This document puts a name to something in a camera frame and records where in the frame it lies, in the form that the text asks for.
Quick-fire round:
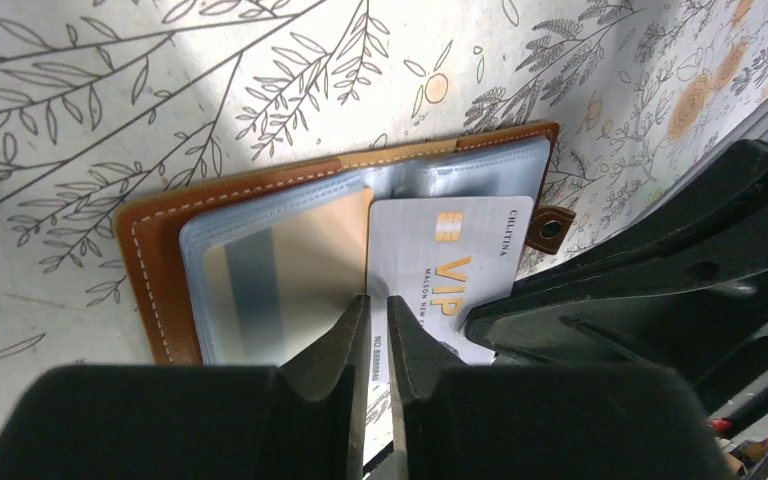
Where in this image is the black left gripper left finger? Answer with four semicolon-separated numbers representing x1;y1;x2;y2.
0;296;370;479

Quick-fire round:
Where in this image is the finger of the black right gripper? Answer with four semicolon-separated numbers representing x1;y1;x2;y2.
465;140;768;411

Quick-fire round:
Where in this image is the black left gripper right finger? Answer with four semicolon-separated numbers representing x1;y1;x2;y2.
387;296;732;479

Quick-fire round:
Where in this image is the brown leather card holder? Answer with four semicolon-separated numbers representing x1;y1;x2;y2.
113;120;560;365

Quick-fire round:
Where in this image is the floral patterned table cloth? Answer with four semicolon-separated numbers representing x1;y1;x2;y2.
0;1;768;429

